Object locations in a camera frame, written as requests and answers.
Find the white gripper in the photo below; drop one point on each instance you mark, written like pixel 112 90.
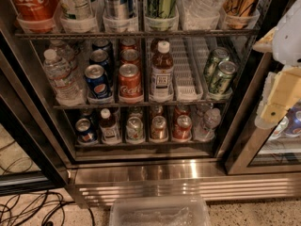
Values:
pixel 289 40

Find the blue pepsi can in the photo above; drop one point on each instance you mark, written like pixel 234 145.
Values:
pixel 104 44
pixel 102 58
pixel 97 81

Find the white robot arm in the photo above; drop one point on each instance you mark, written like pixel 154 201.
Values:
pixel 286 44

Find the rear green can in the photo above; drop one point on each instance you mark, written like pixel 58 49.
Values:
pixel 217 55

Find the front green can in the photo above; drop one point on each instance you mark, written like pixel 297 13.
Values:
pixel 222 77

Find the top shelf water bottle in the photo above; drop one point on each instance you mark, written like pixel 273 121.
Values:
pixel 205 8

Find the shelf water bottle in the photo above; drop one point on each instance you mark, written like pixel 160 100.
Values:
pixel 207 125
pixel 205 8

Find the empty white shelf tray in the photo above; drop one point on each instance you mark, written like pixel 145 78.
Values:
pixel 186 81

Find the bottom shelf water bottle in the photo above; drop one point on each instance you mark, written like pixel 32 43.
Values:
pixel 207 125

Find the right fridge glass door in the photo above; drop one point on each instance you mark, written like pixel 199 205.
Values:
pixel 254 150

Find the fridge glass door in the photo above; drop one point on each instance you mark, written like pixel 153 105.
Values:
pixel 254 150
pixel 31 162

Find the bottom shelf red can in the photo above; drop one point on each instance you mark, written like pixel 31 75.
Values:
pixel 182 127

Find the bottom shelf tan can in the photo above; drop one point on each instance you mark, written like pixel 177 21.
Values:
pixel 158 128

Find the red coca-cola can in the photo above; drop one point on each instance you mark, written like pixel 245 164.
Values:
pixel 130 56
pixel 129 81
pixel 128 43

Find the rear red coca-cola can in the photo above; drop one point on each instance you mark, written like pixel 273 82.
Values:
pixel 128 43

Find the front red coca-cola can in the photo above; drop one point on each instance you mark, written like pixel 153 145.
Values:
pixel 129 81

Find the top shelf silver blue can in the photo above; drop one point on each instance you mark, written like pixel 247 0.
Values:
pixel 119 9

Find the bottom shelf silver green can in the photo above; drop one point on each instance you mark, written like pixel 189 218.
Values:
pixel 134 128

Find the shelf silver green can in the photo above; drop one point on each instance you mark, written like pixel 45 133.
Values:
pixel 134 128
pixel 76 9

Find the bottom shelf tea bottle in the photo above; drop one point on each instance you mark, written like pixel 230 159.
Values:
pixel 109 127

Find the top shelf silver green can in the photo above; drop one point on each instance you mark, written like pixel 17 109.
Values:
pixel 76 9

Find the bottom shelf pepsi can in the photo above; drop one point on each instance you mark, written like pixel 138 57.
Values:
pixel 86 131

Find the steel fridge base grille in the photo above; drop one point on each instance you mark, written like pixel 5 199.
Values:
pixel 101 185

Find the top shelf coca-cola can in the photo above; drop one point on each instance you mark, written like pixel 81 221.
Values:
pixel 36 10

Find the left fridge glass door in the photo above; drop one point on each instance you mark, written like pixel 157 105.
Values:
pixel 31 162

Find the front iced tea bottle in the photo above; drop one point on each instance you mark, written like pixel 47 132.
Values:
pixel 161 72

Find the front water bottle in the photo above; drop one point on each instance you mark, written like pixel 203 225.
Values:
pixel 62 80

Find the rear water bottle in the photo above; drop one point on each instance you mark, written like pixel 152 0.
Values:
pixel 64 50

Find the clear plastic bin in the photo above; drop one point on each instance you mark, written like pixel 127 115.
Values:
pixel 160 211

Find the top wire shelf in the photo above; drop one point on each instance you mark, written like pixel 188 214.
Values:
pixel 136 35

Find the wire shelf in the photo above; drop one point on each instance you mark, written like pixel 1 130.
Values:
pixel 136 35
pixel 57 106

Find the middle wire shelf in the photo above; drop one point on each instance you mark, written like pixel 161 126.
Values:
pixel 57 106

